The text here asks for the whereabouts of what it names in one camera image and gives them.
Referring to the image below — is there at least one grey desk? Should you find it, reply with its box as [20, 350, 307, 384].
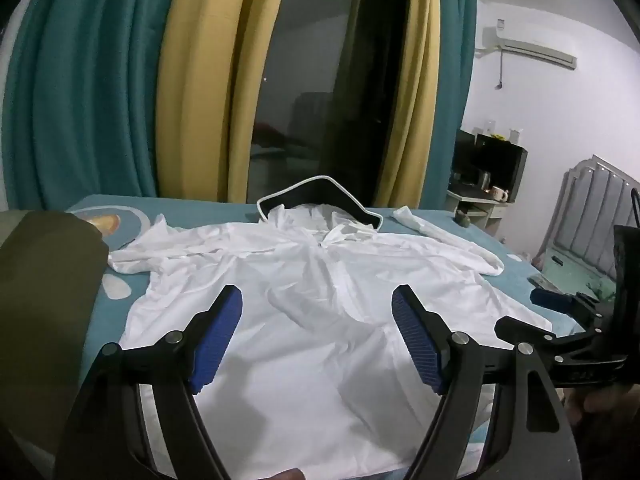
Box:
[446, 187, 516, 237]

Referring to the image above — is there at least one person's right hand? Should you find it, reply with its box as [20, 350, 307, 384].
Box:
[565, 386, 640, 431]

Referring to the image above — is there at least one white hooded jacket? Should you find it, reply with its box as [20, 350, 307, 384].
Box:
[107, 174, 553, 476]

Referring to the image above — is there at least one yellow curtain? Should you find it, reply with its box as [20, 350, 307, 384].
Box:
[372, 0, 442, 209]
[154, 0, 292, 206]

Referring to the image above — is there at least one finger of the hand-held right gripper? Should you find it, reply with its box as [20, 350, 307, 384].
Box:
[530, 287, 608, 322]
[494, 316, 630, 388]

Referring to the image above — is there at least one white air conditioner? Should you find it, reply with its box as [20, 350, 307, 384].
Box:
[474, 25, 579, 72]

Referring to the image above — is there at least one olive green cloth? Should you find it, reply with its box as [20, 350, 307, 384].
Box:
[0, 207, 112, 480]

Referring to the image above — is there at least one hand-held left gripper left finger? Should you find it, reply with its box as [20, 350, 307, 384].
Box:
[52, 284, 246, 480]

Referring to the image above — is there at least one grey padded headboard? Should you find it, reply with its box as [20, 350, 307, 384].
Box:
[536, 155, 640, 281]

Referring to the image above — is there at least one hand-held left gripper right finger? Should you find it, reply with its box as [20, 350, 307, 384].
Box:
[391, 284, 583, 480]

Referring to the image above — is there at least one teal curtain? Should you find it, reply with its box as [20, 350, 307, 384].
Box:
[0, 0, 201, 211]
[434, 0, 482, 161]

